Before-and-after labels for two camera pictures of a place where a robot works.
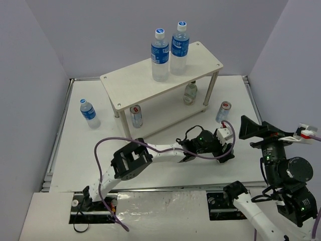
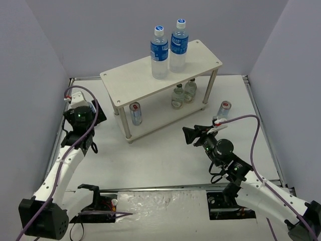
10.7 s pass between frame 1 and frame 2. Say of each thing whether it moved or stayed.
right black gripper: moved
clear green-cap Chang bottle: stayed
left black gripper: moved
